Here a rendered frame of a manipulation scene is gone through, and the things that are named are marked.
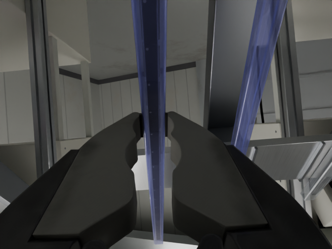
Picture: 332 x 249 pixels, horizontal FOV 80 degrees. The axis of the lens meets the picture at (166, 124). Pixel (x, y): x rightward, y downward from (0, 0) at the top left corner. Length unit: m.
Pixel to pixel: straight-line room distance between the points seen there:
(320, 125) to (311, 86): 2.36
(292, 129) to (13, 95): 2.70
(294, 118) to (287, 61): 0.16
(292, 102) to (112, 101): 3.34
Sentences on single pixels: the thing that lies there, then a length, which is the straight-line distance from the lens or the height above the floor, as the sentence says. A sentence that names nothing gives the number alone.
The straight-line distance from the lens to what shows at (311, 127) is 0.81.
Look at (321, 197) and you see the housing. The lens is 0.68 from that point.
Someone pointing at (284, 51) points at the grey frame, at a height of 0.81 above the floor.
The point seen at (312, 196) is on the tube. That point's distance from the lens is 0.34.
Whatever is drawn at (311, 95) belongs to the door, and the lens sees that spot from 3.16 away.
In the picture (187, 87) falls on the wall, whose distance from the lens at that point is 3.19.
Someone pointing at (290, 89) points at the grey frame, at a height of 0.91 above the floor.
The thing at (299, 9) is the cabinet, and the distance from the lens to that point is 0.91.
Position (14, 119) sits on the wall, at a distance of 2.81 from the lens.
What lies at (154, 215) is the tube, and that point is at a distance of 0.24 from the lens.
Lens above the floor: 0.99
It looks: 1 degrees down
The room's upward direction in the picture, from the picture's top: 175 degrees clockwise
